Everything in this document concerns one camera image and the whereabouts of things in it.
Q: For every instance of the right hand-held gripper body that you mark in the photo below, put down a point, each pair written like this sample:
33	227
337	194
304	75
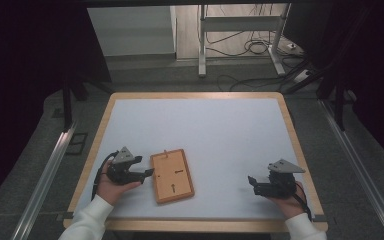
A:
280	181

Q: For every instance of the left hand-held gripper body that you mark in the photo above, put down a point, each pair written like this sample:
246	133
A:
121	168

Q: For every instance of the wooden picture frame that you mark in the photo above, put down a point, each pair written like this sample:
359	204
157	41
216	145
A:
172	176

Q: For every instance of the person's left hand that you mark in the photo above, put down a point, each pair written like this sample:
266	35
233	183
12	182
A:
111	190

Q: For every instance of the person's right hand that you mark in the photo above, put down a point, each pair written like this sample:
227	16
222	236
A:
289	205

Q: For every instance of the black floor socket plate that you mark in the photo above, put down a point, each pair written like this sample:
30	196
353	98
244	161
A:
77	143

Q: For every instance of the white table mat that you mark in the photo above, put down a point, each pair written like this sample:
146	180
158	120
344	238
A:
213	133

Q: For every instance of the black metal stand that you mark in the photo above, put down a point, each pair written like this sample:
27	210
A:
67	106
339	100

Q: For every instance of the white power strip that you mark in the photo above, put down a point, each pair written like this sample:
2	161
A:
302	76

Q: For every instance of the dark curtain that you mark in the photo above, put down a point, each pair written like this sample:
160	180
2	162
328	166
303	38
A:
380	66
20	83

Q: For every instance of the metal floor rail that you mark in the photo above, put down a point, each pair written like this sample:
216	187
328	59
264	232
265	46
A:
43	180
356	166

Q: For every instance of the white metal desk frame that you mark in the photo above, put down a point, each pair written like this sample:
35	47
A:
240	23

